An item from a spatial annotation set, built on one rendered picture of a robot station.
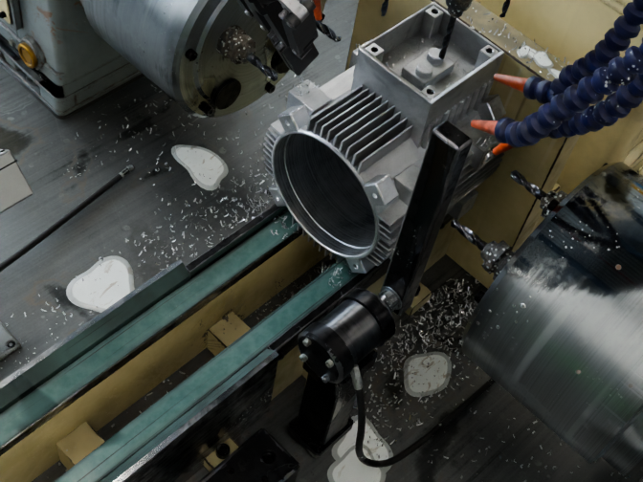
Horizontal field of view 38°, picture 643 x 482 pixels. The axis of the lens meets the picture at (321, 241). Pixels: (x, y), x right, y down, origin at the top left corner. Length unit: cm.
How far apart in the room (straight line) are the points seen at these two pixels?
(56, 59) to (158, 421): 54
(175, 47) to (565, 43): 44
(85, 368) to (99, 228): 29
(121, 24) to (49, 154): 28
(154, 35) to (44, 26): 24
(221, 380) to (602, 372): 38
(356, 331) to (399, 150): 20
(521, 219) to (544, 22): 23
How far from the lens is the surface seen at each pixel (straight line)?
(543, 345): 87
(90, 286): 119
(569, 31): 112
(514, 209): 113
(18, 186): 95
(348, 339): 88
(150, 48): 109
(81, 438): 104
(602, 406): 87
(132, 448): 96
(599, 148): 117
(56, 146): 133
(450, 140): 76
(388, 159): 96
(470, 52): 104
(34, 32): 131
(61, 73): 131
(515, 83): 93
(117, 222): 124
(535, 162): 107
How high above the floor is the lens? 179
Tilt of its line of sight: 53 degrees down
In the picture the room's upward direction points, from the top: 12 degrees clockwise
